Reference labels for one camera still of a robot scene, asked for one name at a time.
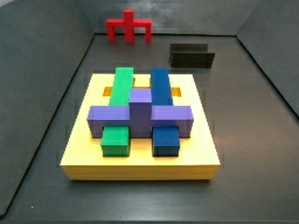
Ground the red cross-shaped block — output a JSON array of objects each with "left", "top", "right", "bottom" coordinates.
[{"left": 106, "top": 9, "right": 153, "bottom": 42}]

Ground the yellow base board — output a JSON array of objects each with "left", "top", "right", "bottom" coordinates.
[{"left": 61, "top": 73, "right": 221, "bottom": 180}]

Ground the purple cross-shaped block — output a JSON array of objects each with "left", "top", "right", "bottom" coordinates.
[{"left": 87, "top": 88, "right": 194, "bottom": 138}]

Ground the blue long block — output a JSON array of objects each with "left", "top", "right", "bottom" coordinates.
[{"left": 151, "top": 68, "right": 181, "bottom": 157}]

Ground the green long block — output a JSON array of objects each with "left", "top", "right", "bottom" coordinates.
[{"left": 101, "top": 67, "right": 134, "bottom": 157}]

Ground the black metal bracket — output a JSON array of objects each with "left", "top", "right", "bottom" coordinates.
[{"left": 170, "top": 44, "right": 215, "bottom": 68}]

